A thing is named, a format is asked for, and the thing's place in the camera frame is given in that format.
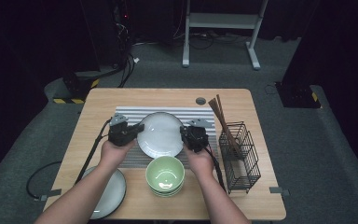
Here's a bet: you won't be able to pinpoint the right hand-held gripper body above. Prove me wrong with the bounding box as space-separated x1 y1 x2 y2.
182 118 214 154

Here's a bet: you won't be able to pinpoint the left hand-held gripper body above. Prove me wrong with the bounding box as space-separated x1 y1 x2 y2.
107 113 136 147

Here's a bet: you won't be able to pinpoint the white plate black rim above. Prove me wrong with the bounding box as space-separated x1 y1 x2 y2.
80 166 128 220
136 111 185 160

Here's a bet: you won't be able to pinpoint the black wire basket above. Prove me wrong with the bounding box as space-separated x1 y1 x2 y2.
218 120 262 194

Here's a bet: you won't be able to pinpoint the person's left hand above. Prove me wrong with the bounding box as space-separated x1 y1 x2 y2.
100 139 137 169

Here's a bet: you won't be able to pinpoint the person's right hand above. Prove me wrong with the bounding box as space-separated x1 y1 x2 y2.
185 148 215 180

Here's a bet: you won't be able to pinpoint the striped grey placemat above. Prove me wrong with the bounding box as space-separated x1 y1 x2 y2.
102 105 221 171

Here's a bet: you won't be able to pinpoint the black base yellow striped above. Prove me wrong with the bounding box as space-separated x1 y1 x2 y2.
274 81 323 110
52 73 101 105

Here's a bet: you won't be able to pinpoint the round floor cover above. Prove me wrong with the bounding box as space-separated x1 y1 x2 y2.
264 84 278 96

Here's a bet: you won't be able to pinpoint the grey tape strip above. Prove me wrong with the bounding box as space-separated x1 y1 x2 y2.
38 189 62 202
268 186 291 197

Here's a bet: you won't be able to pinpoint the dark equipment rack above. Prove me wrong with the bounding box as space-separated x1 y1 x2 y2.
111 0 133 66

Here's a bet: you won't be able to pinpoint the dark curtain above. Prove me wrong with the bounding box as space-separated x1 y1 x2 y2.
0 0 101 175
281 0 358 188

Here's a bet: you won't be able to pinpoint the left hand-held gripper cable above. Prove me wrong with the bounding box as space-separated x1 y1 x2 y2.
26 118 113 200

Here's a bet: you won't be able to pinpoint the hand-held gripper cable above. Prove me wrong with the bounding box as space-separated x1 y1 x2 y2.
26 118 113 200
203 146 227 192

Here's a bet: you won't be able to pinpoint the right hand-held gripper cable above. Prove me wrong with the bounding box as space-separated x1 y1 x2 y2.
203 146 227 192

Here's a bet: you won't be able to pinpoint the black floor cable bundle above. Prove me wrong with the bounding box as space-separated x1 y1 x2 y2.
116 52 141 89

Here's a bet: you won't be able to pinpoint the floor cables under stand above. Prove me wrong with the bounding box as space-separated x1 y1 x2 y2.
172 29 250 50

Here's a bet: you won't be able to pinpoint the white metal stand frame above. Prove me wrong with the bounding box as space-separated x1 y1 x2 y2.
181 0 269 71

